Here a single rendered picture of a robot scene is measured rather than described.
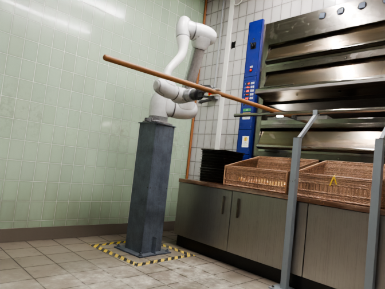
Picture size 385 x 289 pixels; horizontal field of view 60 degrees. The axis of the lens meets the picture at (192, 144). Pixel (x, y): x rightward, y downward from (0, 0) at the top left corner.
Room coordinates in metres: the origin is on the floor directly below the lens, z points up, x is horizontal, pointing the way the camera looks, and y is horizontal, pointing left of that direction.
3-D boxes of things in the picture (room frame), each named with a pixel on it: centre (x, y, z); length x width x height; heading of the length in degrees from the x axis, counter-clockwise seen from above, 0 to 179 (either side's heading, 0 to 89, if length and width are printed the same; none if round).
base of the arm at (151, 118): (2.66, 0.31, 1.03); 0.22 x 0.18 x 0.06; 138
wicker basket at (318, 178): (2.19, -1.04, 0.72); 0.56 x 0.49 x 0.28; 43
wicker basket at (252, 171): (2.62, -0.63, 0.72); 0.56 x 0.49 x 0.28; 45
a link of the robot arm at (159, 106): (2.68, 0.29, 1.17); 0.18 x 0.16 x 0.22; 114
